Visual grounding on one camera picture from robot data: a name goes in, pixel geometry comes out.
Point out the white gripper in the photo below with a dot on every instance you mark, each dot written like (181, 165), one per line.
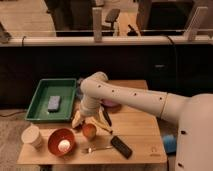
(88, 107)

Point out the red yellow apple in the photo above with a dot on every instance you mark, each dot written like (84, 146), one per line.
(89, 131)

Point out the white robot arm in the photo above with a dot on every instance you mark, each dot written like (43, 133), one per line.
(193, 115)

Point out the white paper cup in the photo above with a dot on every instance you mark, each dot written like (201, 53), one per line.
(32, 136)

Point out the yellow banana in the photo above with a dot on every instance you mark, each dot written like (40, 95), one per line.
(105, 126)

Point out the black marker pen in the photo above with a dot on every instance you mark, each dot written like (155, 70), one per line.
(106, 116)

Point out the pink plate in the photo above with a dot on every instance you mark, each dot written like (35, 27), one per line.
(110, 104)

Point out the metal fork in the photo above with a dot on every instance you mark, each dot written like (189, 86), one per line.
(92, 149)

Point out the grey sponge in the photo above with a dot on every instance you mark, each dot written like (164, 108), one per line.
(54, 103)

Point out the black remote control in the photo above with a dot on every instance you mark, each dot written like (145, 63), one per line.
(119, 145)

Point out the white egg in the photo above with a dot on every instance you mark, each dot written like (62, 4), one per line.
(64, 145)

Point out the red bowl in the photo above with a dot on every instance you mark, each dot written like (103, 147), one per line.
(56, 137)

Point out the green plastic tray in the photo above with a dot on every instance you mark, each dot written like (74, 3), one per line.
(65, 88)

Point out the blue cloth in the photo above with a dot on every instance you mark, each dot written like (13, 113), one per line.
(170, 144)

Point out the black office chair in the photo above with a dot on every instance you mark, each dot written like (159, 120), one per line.
(111, 18)

